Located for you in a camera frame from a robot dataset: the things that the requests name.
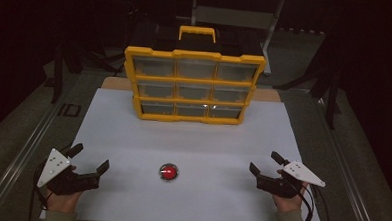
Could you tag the grid of clear small drawers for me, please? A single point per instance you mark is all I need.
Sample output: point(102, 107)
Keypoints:
point(154, 67)

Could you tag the red round button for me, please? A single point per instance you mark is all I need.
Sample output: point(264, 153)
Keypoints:
point(169, 172)

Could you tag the aluminium floor rail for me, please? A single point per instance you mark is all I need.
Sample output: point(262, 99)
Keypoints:
point(351, 184)
point(25, 153)

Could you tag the black floor stand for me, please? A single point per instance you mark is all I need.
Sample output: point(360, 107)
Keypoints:
point(331, 103)

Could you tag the grey metal stand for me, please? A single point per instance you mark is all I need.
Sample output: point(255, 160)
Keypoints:
point(234, 17)

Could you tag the person's left hand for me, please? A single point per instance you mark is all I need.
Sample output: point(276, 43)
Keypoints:
point(63, 203)

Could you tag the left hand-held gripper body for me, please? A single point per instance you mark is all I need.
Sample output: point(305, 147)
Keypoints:
point(56, 166)

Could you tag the black tripod stand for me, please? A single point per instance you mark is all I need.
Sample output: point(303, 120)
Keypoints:
point(57, 77)

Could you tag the white table sheet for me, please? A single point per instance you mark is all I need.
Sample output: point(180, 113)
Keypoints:
point(182, 140)

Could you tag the transparent plastic drawer bin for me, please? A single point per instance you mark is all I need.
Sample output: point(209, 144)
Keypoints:
point(196, 68)

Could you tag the yellow drawer organizer cabinet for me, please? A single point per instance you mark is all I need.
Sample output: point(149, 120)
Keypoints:
point(158, 79)

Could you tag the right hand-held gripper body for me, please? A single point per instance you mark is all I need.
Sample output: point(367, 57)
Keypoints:
point(280, 186)

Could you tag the person's right hand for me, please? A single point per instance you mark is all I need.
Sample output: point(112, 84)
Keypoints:
point(290, 205)

